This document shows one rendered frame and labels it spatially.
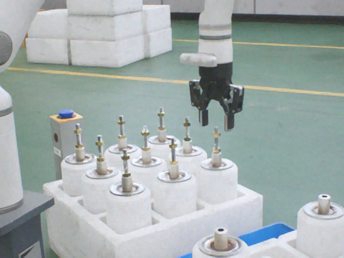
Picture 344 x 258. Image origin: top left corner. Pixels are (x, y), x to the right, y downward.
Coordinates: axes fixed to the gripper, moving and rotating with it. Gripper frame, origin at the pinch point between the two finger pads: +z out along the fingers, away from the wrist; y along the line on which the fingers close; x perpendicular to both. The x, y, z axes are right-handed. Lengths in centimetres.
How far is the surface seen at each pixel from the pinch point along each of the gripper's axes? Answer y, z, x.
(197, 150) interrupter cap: 9.4, 9.9, -4.7
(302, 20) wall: 232, 32, -462
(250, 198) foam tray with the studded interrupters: -7.9, 17.3, -2.3
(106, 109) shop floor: 132, 35, -83
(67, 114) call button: 42.7, 2.8, 8.8
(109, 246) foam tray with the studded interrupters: 2.8, 18.8, 31.7
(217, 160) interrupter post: -0.7, 8.8, 0.8
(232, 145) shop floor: 49, 35, -74
